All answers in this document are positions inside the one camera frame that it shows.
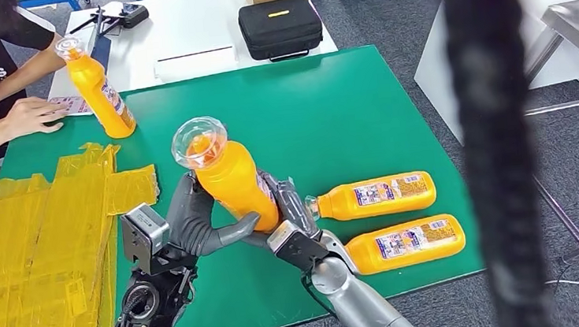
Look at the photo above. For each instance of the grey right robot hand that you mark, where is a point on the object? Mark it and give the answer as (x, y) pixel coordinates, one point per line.
(293, 204)

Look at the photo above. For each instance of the person's right hand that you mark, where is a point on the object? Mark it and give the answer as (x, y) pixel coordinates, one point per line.
(34, 116)

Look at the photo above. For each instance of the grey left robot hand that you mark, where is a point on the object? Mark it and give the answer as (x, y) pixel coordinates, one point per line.
(192, 218)

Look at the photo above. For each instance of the orange detergent bottle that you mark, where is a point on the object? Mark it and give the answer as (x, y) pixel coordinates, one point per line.
(376, 196)
(233, 183)
(103, 105)
(406, 244)

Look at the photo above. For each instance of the person's left forearm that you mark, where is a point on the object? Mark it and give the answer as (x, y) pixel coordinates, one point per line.
(30, 72)

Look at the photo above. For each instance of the green table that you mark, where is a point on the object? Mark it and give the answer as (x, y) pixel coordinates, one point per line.
(318, 128)

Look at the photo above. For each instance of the dark blue tablet cover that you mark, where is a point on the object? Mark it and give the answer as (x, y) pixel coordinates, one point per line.
(101, 50)

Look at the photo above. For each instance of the yellow taped plastic sheet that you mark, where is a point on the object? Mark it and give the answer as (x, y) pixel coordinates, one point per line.
(24, 248)

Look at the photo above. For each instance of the black remote controller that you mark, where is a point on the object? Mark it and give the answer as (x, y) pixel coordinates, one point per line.
(132, 14)

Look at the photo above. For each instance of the thin black rod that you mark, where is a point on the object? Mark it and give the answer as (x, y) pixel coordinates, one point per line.
(195, 53)

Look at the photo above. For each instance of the white table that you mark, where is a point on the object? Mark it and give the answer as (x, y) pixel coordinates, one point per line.
(178, 30)

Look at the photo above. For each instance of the black zippered carrying case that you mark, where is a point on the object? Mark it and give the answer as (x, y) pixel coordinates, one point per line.
(280, 27)

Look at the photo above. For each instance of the white partition panel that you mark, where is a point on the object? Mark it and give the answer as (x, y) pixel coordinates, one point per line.
(436, 76)

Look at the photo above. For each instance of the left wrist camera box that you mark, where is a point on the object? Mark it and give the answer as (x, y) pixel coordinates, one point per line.
(143, 232)

